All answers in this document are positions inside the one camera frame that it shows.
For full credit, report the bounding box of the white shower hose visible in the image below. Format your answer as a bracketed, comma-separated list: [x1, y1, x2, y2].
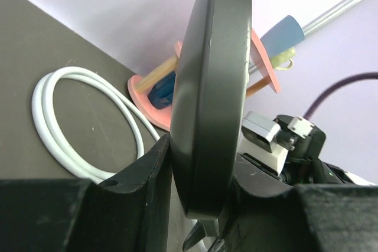
[31, 66, 162, 185]

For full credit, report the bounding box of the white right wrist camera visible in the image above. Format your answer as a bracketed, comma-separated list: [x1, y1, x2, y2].
[239, 111, 315, 174]

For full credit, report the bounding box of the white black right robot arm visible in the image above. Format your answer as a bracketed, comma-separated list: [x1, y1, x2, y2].
[275, 114, 375, 186]

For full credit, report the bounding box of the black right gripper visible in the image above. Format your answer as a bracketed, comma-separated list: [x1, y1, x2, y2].
[274, 114, 345, 186]

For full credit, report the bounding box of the green ceramic mug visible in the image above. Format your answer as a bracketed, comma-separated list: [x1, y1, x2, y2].
[270, 47, 296, 71]

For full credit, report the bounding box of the blue tall cup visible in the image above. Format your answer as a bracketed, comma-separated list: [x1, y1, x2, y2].
[260, 15, 305, 58]

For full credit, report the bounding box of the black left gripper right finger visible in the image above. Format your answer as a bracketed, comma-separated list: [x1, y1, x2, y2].
[206, 153, 378, 252]

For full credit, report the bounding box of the pink three-tier shelf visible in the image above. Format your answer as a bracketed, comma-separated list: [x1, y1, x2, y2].
[127, 31, 280, 131]

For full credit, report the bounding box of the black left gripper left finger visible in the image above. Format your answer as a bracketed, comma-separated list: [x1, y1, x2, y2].
[1, 135, 172, 251]

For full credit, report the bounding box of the grey shower head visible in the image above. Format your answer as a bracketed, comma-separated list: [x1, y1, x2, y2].
[170, 0, 252, 220]

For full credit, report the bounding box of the dark blue mug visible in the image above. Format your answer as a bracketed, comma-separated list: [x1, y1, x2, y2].
[148, 71, 176, 109]

